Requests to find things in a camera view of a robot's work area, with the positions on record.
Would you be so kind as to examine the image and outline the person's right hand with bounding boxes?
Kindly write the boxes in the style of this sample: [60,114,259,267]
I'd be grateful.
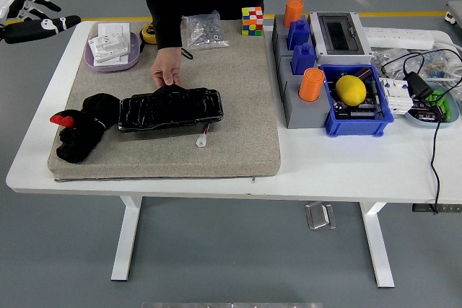
[150,46,183,88]

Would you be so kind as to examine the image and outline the black glossy panel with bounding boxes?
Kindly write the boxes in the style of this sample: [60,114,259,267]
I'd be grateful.
[118,84,225,133]

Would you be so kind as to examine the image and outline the white connector plug with wires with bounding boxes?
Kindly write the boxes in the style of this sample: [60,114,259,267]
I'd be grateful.
[196,123,212,149]

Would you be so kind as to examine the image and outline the black rag with red tag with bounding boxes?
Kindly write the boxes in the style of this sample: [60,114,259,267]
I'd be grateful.
[49,93,122,164]

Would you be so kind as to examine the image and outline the table height control panel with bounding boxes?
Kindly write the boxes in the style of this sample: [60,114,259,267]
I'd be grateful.
[412,203,462,214]

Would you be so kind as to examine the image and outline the purple tray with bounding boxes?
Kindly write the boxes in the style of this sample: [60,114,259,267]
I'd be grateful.
[84,32,141,73]

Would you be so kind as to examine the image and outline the yellow black tape measure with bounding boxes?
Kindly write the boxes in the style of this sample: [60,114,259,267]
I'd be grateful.
[139,22,158,45]

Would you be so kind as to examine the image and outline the clear bag of screws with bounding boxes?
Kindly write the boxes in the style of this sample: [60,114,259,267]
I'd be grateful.
[181,10,231,51]

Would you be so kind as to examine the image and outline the grey-brown mat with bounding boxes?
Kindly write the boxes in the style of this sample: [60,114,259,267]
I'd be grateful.
[47,20,282,182]

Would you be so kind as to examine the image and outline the colourful puzzle cube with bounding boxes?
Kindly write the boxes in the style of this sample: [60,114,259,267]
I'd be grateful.
[240,6,264,37]

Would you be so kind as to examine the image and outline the blue peg block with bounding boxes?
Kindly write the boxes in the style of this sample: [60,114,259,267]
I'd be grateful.
[287,18,312,51]
[291,43,318,76]

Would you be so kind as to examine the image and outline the orange cylinder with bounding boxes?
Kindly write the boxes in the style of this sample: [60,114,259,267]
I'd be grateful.
[283,0,305,29]
[298,67,326,102]

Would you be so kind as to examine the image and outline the grey-white distribution box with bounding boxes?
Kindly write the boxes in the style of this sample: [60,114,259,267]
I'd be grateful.
[309,11,375,66]

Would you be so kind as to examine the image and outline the white table leg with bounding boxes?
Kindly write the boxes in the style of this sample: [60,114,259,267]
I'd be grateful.
[359,201,396,289]
[110,195,144,282]

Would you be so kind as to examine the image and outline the yellow lemon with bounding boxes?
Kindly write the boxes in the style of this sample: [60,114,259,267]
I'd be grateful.
[335,74,367,107]

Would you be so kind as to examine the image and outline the blue plastic bin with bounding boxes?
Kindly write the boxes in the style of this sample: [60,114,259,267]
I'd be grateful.
[319,63,395,138]

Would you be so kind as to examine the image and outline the dark circuit board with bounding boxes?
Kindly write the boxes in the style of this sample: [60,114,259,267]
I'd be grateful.
[330,76,385,120]
[409,100,447,121]

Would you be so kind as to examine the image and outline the clear bags of small parts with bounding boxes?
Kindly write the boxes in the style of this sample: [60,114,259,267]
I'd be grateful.
[370,47,462,84]

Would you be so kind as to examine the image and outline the white power strip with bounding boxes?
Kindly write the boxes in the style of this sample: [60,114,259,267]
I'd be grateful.
[362,26,436,50]

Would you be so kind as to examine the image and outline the white circuit breaker block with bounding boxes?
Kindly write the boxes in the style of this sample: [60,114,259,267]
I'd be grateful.
[378,76,414,116]

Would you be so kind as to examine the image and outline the light blue dish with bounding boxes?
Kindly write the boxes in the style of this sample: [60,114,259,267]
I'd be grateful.
[404,82,461,128]

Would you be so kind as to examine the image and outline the green terminal block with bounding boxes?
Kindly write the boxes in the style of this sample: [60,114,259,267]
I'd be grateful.
[424,89,452,121]

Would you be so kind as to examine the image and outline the white cart corner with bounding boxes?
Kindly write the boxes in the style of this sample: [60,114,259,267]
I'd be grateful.
[444,0,462,31]

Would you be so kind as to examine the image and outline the white switch bracket pieces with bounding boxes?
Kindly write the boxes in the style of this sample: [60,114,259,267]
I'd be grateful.
[88,32,130,67]

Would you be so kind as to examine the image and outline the white square wall plate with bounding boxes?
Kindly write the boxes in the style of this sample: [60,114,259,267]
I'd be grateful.
[97,22,131,40]

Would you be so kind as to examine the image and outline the silver metal bracket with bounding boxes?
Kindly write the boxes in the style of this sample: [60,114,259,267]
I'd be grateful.
[305,201,337,232]

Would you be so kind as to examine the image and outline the black power adapter with cord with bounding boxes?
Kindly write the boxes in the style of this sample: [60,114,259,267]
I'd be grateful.
[380,43,462,215]

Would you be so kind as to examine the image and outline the thick white cable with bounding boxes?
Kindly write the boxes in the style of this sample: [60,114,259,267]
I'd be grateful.
[431,39,462,87]

